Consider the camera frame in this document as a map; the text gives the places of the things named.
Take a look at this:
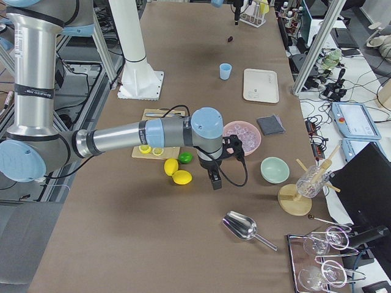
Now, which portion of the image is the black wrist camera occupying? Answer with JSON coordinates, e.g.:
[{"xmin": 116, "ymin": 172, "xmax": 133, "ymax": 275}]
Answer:
[{"xmin": 220, "ymin": 134, "xmax": 245, "ymax": 162}]

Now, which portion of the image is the teach pendant lower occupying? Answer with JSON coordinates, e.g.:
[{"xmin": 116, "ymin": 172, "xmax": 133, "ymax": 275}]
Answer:
[{"xmin": 342, "ymin": 138, "xmax": 385, "ymax": 162}]

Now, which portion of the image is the wooden cutting board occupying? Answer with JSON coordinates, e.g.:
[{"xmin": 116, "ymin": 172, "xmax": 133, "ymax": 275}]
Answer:
[{"xmin": 131, "ymin": 108, "xmax": 180, "ymax": 160}]

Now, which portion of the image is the pink plastic cup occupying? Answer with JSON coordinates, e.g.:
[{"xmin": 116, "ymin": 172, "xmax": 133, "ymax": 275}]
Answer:
[{"xmin": 243, "ymin": 1, "xmax": 257, "ymax": 15}]

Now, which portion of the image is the pink bowl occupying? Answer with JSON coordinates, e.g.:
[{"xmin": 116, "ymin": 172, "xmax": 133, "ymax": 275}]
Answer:
[{"xmin": 223, "ymin": 121, "xmax": 261, "ymax": 156}]

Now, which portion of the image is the teach pendant upper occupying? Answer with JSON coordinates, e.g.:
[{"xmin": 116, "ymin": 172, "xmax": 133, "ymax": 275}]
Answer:
[{"xmin": 331, "ymin": 102, "xmax": 382, "ymax": 140}]

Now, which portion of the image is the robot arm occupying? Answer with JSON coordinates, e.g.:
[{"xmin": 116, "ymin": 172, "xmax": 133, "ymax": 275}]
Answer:
[
  {"xmin": 210, "ymin": 0, "xmax": 244, "ymax": 26},
  {"xmin": 1, "ymin": 1, "xmax": 228, "ymax": 189}
]

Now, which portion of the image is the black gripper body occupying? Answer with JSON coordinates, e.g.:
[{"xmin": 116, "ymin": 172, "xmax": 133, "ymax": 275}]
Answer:
[
  {"xmin": 197, "ymin": 151, "xmax": 222, "ymax": 176},
  {"xmin": 233, "ymin": 0, "xmax": 242, "ymax": 9}
]

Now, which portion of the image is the clear textured glass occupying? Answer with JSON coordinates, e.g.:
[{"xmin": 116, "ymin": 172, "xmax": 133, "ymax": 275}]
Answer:
[{"xmin": 296, "ymin": 165, "xmax": 331, "ymax": 198}]

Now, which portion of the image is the wine glass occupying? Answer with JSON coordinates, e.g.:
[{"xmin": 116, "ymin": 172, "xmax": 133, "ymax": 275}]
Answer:
[
  {"xmin": 303, "ymin": 226, "xmax": 349, "ymax": 256},
  {"xmin": 298, "ymin": 260, "xmax": 348, "ymax": 292}
]

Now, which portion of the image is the bar spoon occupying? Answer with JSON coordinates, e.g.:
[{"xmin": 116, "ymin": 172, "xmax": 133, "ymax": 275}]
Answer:
[{"xmin": 307, "ymin": 214, "xmax": 352, "ymax": 229}]

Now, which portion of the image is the metal ice scoop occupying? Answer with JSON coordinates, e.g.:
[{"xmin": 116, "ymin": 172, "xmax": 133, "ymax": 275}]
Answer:
[{"xmin": 222, "ymin": 211, "xmax": 278, "ymax": 251}]

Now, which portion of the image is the white wire cup rack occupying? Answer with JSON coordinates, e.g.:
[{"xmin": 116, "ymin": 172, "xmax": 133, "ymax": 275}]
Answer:
[{"xmin": 239, "ymin": 7, "xmax": 266, "ymax": 28}]

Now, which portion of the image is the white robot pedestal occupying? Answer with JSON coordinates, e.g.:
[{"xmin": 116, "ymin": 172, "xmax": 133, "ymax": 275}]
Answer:
[{"xmin": 109, "ymin": 0, "xmax": 164, "ymax": 101}]

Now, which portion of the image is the wine glass lower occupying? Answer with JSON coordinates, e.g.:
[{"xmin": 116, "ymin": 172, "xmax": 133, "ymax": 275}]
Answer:
[{"xmin": 298, "ymin": 260, "xmax": 348, "ymax": 292}]

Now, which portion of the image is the mint green bowl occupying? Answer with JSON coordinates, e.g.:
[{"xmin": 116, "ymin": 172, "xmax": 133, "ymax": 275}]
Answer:
[{"xmin": 260, "ymin": 157, "xmax": 290, "ymax": 184}]

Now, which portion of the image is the teach pendant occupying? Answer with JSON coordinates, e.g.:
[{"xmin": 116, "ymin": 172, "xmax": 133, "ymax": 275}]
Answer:
[
  {"xmin": 342, "ymin": 138, "xmax": 385, "ymax": 162},
  {"xmin": 331, "ymin": 102, "xmax": 382, "ymax": 140}
]

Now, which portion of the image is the light blue plastic cup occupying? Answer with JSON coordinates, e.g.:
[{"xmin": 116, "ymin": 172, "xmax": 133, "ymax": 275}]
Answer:
[{"xmin": 219, "ymin": 63, "xmax": 232, "ymax": 81}]

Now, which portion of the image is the lemon slice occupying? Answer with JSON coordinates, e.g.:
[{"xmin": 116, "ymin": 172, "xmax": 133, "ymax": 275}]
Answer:
[
  {"xmin": 139, "ymin": 145, "xmax": 152, "ymax": 154},
  {"xmin": 152, "ymin": 147, "xmax": 164, "ymax": 156}
]

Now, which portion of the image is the lemon slice left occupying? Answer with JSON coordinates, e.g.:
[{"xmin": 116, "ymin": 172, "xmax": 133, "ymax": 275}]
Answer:
[{"xmin": 139, "ymin": 145, "xmax": 152, "ymax": 154}]

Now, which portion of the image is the yellow plastic cup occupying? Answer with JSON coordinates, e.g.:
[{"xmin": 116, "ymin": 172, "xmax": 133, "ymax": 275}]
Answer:
[{"xmin": 260, "ymin": 0, "xmax": 269, "ymax": 15}]

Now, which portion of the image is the wine glass upper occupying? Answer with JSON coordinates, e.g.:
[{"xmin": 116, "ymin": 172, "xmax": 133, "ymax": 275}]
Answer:
[{"xmin": 303, "ymin": 226, "xmax": 349, "ymax": 256}]

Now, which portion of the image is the beige rabbit tray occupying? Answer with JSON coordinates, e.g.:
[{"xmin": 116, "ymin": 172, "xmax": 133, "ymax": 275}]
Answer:
[{"xmin": 243, "ymin": 68, "xmax": 279, "ymax": 104}]

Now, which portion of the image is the aluminium frame post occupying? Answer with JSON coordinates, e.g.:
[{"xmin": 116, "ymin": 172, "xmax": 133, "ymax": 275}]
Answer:
[{"xmin": 291, "ymin": 0, "xmax": 346, "ymax": 96}]

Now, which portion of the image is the clear ice cubes pile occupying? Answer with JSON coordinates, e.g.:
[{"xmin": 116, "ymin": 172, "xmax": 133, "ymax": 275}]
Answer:
[{"xmin": 225, "ymin": 123, "xmax": 260, "ymax": 153}]

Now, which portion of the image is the yellow lemon upper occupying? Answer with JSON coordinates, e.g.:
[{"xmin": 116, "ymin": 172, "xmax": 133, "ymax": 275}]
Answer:
[{"xmin": 164, "ymin": 158, "xmax": 179, "ymax": 176}]

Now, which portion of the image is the grey folded cloth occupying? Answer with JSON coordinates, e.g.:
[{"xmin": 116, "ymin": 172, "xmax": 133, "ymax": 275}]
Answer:
[{"xmin": 257, "ymin": 114, "xmax": 285, "ymax": 136}]

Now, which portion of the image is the lemon slice right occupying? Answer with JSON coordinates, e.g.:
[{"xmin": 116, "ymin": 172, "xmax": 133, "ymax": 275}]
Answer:
[{"xmin": 152, "ymin": 147, "xmax": 164, "ymax": 156}]

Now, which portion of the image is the black monitor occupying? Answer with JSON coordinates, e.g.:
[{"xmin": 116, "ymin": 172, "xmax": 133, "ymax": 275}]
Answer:
[{"xmin": 331, "ymin": 143, "xmax": 390, "ymax": 227}]

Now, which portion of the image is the green lime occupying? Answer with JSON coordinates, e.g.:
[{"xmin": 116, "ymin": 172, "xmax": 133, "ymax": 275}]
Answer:
[{"xmin": 178, "ymin": 152, "xmax": 194, "ymax": 164}]

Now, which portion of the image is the metal glass rack tray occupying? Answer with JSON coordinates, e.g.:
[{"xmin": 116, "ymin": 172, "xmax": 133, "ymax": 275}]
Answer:
[{"xmin": 287, "ymin": 226, "xmax": 366, "ymax": 292}]

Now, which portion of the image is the metal muddler black tip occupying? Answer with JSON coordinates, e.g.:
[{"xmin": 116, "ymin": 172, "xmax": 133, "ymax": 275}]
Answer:
[{"xmin": 144, "ymin": 112, "xmax": 183, "ymax": 118}]

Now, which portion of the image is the yellow lemon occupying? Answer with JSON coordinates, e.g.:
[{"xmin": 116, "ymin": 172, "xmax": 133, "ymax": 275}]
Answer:
[
  {"xmin": 164, "ymin": 158, "xmax": 179, "ymax": 176},
  {"xmin": 172, "ymin": 170, "xmax": 192, "ymax": 185}
]

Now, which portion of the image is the yellow lemon lower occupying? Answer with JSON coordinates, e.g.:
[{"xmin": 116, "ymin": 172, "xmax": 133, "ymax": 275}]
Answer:
[{"xmin": 172, "ymin": 170, "xmax": 192, "ymax": 185}]

